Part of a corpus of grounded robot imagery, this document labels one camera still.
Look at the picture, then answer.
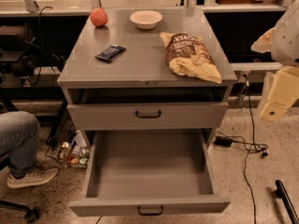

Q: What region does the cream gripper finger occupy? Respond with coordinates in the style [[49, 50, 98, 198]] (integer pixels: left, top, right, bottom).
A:
[[251, 28, 275, 53]]

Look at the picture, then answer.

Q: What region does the brown yellow chip bag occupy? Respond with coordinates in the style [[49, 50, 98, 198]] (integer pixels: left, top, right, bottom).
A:
[[160, 32, 222, 84]]

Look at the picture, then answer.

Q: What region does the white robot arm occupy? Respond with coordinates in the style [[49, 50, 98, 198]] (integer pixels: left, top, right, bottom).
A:
[[251, 1, 299, 122]]

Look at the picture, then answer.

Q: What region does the closed grey middle drawer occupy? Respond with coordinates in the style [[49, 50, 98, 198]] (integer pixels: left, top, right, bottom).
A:
[[67, 103, 228, 131]]

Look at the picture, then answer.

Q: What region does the grey drawer cabinet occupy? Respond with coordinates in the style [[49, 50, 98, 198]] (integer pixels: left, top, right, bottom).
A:
[[58, 7, 236, 141]]

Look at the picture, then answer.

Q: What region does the open grey lower drawer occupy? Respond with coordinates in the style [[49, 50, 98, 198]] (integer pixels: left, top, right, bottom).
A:
[[69, 130, 230, 217]]

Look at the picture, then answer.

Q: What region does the black power adapter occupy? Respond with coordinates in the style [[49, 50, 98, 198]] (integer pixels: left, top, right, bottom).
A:
[[214, 136, 233, 147]]

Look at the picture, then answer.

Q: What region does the black bar on floor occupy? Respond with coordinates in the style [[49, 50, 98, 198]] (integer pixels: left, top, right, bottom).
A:
[[275, 179, 299, 224]]

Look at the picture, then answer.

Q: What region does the white bowl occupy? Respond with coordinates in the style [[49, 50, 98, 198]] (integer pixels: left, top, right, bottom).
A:
[[130, 10, 163, 30]]

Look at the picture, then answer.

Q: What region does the dark blue snack bar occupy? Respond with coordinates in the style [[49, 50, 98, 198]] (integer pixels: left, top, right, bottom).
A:
[[95, 45, 125, 63]]

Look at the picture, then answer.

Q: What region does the red apple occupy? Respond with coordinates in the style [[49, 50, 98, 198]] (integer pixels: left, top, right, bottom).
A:
[[90, 7, 107, 27]]

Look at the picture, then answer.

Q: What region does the black machinery on shelf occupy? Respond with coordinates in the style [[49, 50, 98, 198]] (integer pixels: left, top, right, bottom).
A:
[[0, 21, 66, 89]]

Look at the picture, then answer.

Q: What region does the person's leg in jeans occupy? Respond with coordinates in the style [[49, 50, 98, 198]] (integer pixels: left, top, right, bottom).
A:
[[0, 111, 39, 179]]

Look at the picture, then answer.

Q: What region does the white grey sneaker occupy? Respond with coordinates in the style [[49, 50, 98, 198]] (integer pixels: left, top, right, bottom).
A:
[[7, 168, 59, 189]]

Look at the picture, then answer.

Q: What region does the black office chair base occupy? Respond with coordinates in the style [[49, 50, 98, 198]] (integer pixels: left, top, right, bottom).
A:
[[0, 154, 39, 224]]

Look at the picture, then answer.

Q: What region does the black power cable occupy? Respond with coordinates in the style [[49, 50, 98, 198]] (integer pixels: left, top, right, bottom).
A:
[[214, 75, 269, 224]]

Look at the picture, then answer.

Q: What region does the wire basket with cans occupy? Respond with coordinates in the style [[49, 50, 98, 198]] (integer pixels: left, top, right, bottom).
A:
[[46, 131, 91, 169]]

